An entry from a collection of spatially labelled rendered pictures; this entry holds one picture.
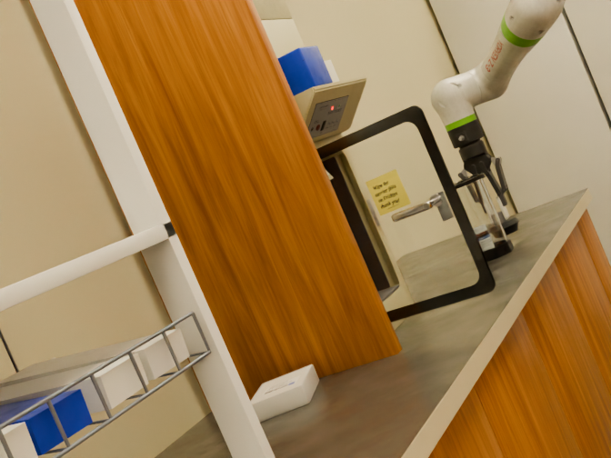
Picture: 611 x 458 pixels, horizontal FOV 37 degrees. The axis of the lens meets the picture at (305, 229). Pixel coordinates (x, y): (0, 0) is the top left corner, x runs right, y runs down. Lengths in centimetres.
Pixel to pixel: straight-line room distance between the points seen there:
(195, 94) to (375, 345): 64
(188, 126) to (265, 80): 21
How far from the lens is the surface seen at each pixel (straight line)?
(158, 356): 102
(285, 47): 216
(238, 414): 111
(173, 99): 197
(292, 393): 179
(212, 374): 111
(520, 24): 232
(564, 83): 492
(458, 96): 260
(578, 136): 494
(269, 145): 187
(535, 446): 192
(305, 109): 192
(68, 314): 191
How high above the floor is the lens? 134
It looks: 3 degrees down
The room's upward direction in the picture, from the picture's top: 23 degrees counter-clockwise
